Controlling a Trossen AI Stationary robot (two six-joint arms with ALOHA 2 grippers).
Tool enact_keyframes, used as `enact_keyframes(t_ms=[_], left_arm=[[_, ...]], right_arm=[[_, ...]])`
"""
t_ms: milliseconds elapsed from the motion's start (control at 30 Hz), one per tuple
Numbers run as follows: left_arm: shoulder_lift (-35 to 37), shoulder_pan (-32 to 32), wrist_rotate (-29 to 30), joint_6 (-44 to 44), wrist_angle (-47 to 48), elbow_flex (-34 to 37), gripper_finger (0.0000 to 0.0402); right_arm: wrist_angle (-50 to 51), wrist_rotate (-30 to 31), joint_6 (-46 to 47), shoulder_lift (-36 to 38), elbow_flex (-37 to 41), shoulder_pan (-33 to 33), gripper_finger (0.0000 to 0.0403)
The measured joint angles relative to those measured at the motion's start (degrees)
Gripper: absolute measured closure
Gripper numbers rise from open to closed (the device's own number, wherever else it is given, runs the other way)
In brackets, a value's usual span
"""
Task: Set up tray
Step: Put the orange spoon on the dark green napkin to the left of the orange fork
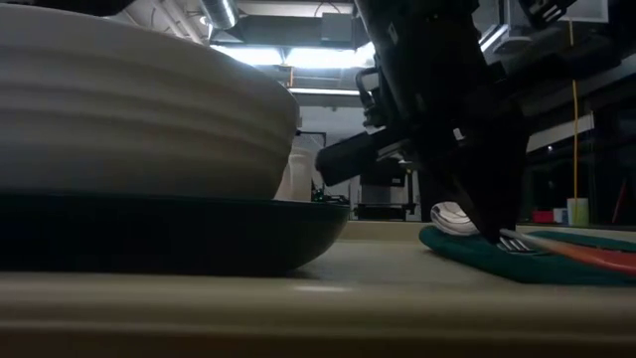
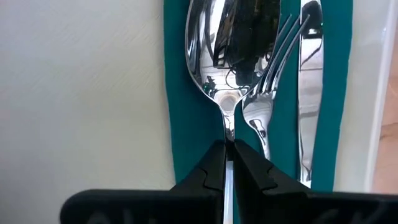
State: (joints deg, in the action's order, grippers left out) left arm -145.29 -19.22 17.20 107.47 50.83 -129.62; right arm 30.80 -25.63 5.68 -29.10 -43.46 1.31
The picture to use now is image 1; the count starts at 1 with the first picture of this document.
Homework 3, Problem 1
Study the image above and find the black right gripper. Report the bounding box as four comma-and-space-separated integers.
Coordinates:
314, 0, 530, 245

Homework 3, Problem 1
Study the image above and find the spoon with orange handle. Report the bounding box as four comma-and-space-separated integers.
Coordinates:
429, 200, 482, 238

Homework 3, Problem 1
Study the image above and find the dark green cloth napkin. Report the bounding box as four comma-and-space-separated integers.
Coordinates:
417, 224, 636, 287

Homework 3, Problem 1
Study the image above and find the fork with orange handle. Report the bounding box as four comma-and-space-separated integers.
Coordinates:
496, 228, 636, 278

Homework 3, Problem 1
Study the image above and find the white ceramic mug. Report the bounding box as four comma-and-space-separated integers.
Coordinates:
275, 145, 316, 203

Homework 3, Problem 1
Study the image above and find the dark navy plate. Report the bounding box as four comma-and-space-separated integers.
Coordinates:
0, 190, 351, 277

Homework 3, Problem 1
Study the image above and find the white ribbed ceramic bowl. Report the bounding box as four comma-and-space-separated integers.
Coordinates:
0, 3, 301, 202

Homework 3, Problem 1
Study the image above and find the beige plastic serving tray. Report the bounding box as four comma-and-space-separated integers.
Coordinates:
0, 220, 636, 358

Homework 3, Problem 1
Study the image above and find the pale green roll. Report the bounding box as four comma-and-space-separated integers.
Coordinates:
566, 197, 590, 227

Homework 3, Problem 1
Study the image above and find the long ceiling light bar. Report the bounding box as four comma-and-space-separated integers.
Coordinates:
287, 87, 363, 97

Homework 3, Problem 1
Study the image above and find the black gantry frame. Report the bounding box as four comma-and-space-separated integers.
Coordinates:
296, 129, 328, 150

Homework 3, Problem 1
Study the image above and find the silver ceiling duct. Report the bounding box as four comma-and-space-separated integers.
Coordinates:
200, 0, 240, 31

